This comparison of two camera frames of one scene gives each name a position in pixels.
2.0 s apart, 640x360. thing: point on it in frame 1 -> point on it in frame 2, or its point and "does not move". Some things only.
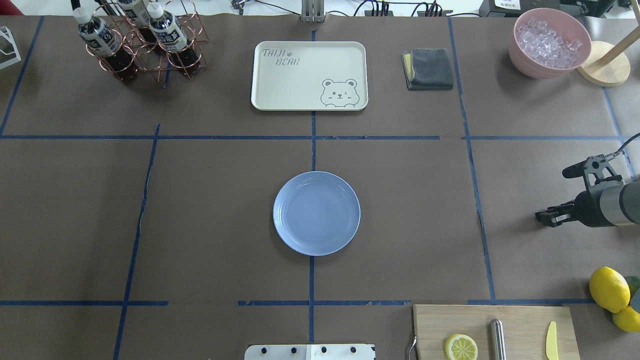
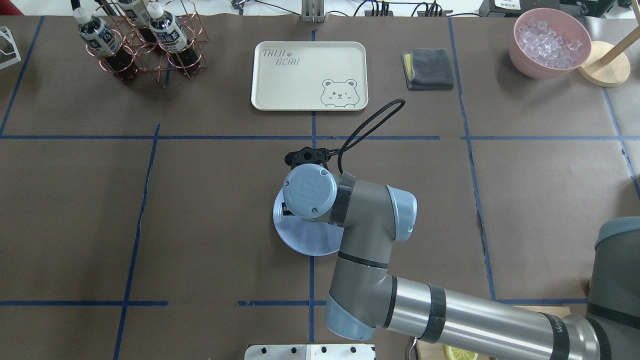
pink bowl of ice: [548, 43] does not move
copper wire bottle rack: [161, 37] does not move
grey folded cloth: [428, 69] does not move
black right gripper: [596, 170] -> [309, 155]
